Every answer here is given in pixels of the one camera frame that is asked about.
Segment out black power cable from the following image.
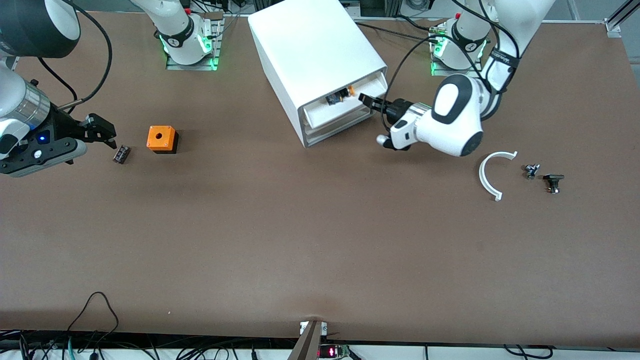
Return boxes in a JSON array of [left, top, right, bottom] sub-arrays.
[[355, 21, 438, 45]]

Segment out red LED display board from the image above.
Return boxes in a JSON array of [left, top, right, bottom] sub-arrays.
[[318, 344, 351, 360]]

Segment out aluminium frame bracket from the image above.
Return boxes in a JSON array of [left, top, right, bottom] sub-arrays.
[[604, 0, 640, 38]]

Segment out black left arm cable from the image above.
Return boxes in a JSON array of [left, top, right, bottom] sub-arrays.
[[382, 0, 521, 131]]

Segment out white plastic drawer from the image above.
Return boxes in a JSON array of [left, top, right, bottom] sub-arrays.
[[307, 116, 375, 147], [306, 112, 375, 137], [301, 70, 389, 132]]

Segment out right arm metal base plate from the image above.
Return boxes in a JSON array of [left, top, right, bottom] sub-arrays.
[[166, 10, 224, 72]]

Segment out black cable loop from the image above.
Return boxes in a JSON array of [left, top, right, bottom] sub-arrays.
[[67, 291, 120, 335]]

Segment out tan camera mount beam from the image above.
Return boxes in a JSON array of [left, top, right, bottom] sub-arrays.
[[287, 320, 328, 360]]

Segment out orange push button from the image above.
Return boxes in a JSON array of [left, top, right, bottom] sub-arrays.
[[325, 85, 357, 107]]

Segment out white drawer cabinet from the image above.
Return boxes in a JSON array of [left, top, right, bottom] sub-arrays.
[[247, 0, 388, 149]]

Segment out white curved plastic arc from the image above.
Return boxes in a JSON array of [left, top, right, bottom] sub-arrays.
[[479, 151, 518, 202]]

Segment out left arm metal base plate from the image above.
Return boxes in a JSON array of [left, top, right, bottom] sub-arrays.
[[431, 55, 484, 78]]

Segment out orange box with hole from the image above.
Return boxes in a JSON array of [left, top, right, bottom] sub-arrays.
[[146, 125, 179, 155]]

